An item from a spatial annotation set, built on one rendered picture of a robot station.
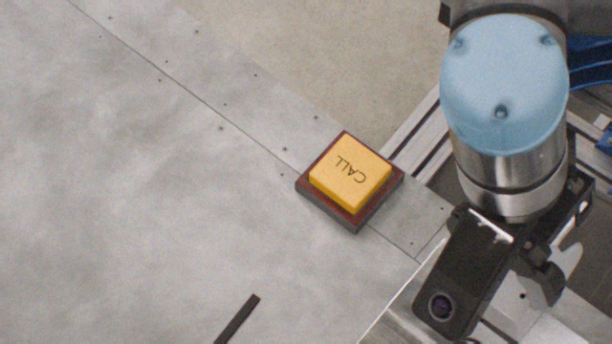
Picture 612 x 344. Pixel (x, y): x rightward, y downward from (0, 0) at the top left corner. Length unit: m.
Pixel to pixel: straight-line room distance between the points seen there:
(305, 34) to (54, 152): 1.06
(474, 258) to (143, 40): 0.56
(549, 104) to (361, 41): 1.55
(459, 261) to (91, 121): 0.52
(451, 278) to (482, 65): 0.22
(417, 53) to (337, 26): 0.16
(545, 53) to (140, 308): 0.58
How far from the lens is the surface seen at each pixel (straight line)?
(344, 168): 1.22
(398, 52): 2.28
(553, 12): 0.81
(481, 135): 0.76
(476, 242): 0.91
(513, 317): 1.05
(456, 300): 0.92
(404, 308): 1.11
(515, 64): 0.75
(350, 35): 2.29
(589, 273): 1.90
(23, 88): 1.34
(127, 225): 1.25
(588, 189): 0.95
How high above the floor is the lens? 1.93
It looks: 64 degrees down
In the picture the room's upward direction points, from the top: 1 degrees clockwise
